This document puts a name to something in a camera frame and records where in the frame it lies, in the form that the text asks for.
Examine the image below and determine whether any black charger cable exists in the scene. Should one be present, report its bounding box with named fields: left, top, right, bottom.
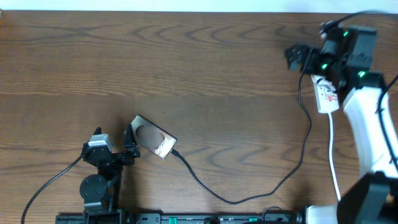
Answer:
left=170, top=46, right=315, bottom=205

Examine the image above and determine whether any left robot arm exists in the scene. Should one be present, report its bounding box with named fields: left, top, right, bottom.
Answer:
left=80, top=124, right=141, bottom=224

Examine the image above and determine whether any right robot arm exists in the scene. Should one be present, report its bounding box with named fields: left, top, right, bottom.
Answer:
left=285, top=26, right=397, bottom=223

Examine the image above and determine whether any white power strip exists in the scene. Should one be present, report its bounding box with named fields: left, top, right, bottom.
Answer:
left=311, top=75, right=339, bottom=114

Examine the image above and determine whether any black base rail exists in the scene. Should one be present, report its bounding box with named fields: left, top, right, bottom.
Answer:
left=55, top=211, right=305, bottom=224

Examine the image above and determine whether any white power strip cord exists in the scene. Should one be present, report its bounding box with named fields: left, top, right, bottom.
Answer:
left=327, top=112, right=342, bottom=202

